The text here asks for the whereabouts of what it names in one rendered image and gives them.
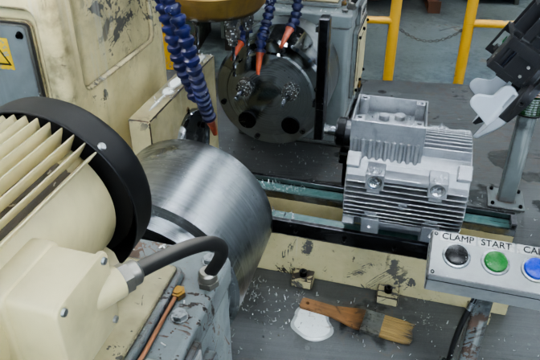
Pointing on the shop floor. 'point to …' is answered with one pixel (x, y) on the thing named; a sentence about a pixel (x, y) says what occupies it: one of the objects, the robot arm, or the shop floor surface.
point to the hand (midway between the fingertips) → (484, 126)
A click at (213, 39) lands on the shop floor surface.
